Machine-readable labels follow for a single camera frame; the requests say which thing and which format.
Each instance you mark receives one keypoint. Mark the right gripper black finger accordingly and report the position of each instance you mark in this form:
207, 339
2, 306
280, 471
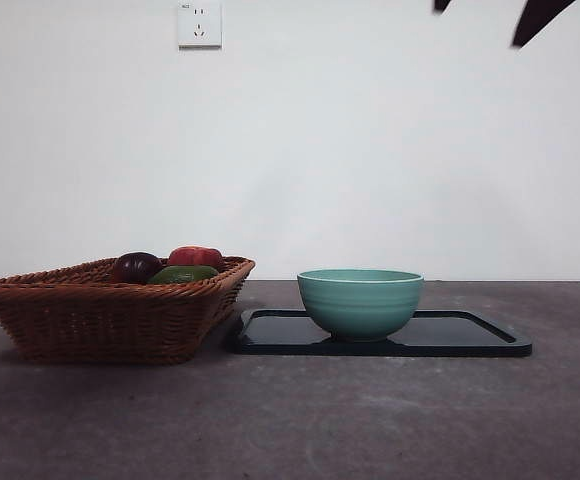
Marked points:
540, 17
441, 4

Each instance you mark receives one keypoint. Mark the teal ceramic bowl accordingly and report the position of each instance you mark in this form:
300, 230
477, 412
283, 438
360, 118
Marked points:
360, 305

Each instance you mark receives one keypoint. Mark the dark rectangular tray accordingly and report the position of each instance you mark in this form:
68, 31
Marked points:
445, 335

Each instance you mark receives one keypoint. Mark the red apple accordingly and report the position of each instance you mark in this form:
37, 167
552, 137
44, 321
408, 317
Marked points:
195, 256

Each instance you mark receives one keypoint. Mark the green lime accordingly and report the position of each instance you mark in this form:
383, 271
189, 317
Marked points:
185, 275

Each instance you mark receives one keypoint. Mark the dark purple plum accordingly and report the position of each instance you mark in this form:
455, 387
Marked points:
137, 265

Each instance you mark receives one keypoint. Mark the brown wicker basket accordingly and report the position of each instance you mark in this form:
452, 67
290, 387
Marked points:
95, 325

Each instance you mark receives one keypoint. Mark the white wall socket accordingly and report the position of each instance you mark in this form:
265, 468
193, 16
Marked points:
200, 25

